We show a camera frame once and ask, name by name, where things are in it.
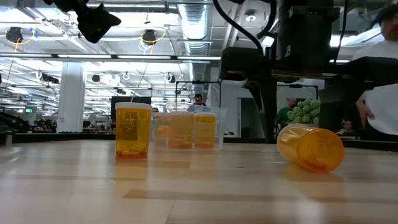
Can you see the silver ceiling duct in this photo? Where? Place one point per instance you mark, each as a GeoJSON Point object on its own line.
{"type": "Point", "coordinates": [194, 25]}

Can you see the black monitor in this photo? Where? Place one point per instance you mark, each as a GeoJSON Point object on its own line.
{"type": "Point", "coordinates": [130, 99]}

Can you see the person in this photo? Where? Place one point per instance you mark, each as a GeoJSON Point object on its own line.
{"type": "Point", "coordinates": [347, 124]}
{"type": "Point", "coordinates": [283, 116]}
{"type": "Point", "coordinates": [385, 105]}
{"type": "Point", "coordinates": [198, 99]}

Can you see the long ceiling light bar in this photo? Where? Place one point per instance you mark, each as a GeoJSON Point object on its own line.
{"type": "Point", "coordinates": [140, 57]}

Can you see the white pillar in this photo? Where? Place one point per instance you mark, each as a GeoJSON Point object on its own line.
{"type": "Point", "coordinates": [71, 99]}

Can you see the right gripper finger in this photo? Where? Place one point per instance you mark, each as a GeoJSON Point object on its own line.
{"type": "Point", "coordinates": [335, 105]}
{"type": "Point", "coordinates": [267, 109]}

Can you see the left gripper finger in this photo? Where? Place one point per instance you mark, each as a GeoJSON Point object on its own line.
{"type": "Point", "coordinates": [99, 18]}
{"type": "Point", "coordinates": [94, 35]}

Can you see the clear plastic basket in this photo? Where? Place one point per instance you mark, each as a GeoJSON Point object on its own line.
{"type": "Point", "coordinates": [221, 124]}

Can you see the green succulent in white pot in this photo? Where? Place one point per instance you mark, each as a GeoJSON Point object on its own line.
{"type": "Point", "coordinates": [303, 112]}

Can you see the black ceiling-hung device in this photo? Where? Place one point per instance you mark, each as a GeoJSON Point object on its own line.
{"type": "Point", "coordinates": [149, 36]}
{"type": "Point", "coordinates": [14, 35]}

